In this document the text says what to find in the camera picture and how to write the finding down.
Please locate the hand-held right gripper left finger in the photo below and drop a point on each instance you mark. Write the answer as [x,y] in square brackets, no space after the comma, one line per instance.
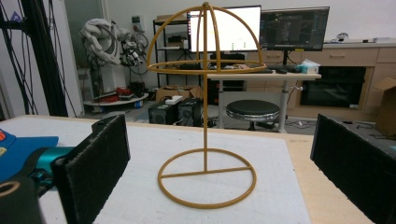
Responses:
[93,168]

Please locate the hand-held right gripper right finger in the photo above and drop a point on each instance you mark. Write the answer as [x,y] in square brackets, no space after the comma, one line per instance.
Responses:
[355,168]

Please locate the tall cardboard box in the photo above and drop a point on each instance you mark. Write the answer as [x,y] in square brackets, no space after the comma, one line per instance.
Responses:
[387,105]

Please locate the black built-in oven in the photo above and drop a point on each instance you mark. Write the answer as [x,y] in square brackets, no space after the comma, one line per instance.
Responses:
[333,87]

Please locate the black computer tower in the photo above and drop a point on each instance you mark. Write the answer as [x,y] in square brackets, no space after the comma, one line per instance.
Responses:
[162,113]
[190,112]

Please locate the white table mat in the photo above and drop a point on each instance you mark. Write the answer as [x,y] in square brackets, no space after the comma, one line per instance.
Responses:
[186,143]

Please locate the open cardboard box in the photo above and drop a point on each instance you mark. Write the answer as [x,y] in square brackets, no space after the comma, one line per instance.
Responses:
[174,92]

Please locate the tissue box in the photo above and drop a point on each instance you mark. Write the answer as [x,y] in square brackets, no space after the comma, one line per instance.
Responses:
[308,67]

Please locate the light wooden cabinet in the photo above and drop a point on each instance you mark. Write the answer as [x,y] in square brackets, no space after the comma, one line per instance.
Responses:
[351,56]

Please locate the black round stool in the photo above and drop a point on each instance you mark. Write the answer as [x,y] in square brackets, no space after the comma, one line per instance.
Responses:
[252,109]

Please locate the light wooden desk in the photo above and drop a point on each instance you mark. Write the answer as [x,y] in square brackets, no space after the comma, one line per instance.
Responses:
[280,76]

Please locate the black computer mouse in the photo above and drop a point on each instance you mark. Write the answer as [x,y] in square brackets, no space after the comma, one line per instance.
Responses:
[281,71]

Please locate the black keyboard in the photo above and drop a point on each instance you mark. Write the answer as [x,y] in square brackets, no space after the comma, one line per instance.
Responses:
[264,70]

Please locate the black metal shelf rack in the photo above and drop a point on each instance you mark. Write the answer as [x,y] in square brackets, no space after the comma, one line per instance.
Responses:
[162,46]

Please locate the dark computer monitor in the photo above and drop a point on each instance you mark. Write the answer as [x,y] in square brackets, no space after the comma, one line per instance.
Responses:
[294,29]

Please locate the bright computer monitor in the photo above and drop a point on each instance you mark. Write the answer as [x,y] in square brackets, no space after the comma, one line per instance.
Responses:
[236,31]

